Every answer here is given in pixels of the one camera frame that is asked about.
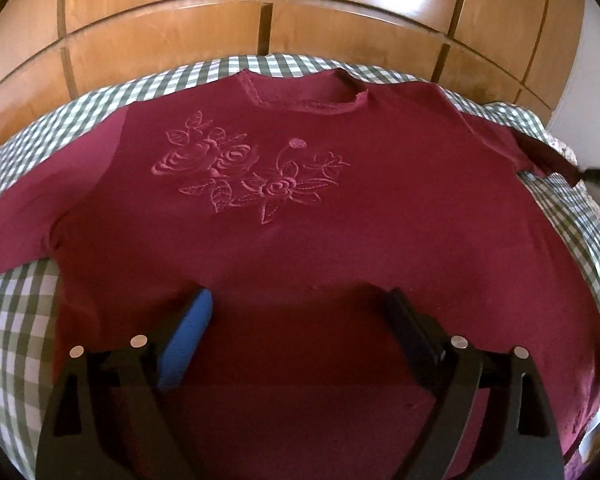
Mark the floral bed sheet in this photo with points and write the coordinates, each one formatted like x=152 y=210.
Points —
x=562 y=147

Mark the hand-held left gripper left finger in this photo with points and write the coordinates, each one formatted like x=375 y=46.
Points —
x=190 y=335

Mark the wooden wardrobe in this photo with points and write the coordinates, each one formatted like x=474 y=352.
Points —
x=180 y=25

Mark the maroon embroidered shirt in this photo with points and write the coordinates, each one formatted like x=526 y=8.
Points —
x=330 y=240

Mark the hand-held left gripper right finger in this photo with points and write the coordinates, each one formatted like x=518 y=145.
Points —
x=414 y=330

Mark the green white checkered blanket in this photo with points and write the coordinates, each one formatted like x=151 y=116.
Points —
x=15 y=340

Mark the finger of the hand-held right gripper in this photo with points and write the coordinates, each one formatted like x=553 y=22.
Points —
x=597 y=175

